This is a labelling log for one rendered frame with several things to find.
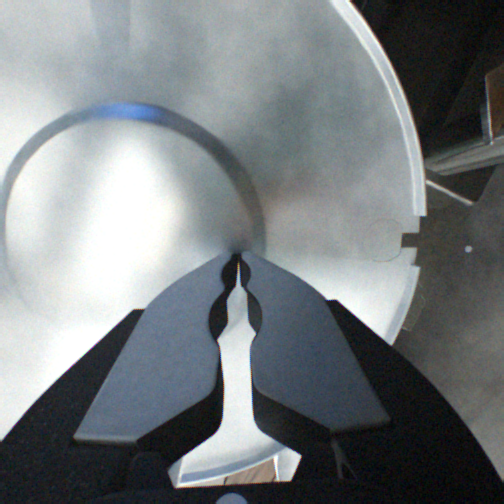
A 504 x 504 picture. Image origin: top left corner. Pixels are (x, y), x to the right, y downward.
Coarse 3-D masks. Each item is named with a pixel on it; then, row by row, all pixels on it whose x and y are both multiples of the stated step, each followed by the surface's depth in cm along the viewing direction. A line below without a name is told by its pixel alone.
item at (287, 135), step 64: (0, 0) 12; (64, 0) 12; (128, 0) 12; (192, 0) 12; (256, 0) 12; (320, 0) 12; (0, 64) 12; (64, 64) 12; (128, 64) 12; (192, 64) 12; (256, 64) 13; (320, 64) 13; (384, 64) 12; (0, 128) 13; (64, 128) 12; (128, 128) 12; (192, 128) 13; (256, 128) 13; (320, 128) 13; (384, 128) 13; (0, 192) 13; (64, 192) 13; (128, 192) 13; (192, 192) 13; (256, 192) 14; (320, 192) 14; (384, 192) 14; (0, 256) 14; (64, 256) 13; (128, 256) 14; (192, 256) 14; (320, 256) 15; (0, 320) 15; (64, 320) 14; (384, 320) 16; (0, 384) 15; (256, 448) 17
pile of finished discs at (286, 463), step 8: (280, 456) 59; (288, 456) 59; (296, 456) 59; (280, 464) 59; (288, 464) 59; (296, 464) 59; (280, 472) 59; (288, 472) 59; (280, 480) 59; (288, 480) 60
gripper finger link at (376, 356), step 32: (352, 320) 8; (384, 352) 7; (384, 384) 6; (416, 384) 6; (416, 416) 6; (448, 416) 6; (352, 448) 5; (384, 448) 5; (416, 448) 5; (448, 448) 5; (480, 448) 5; (384, 480) 5; (416, 480) 5; (448, 480) 5; (480, 480) 5
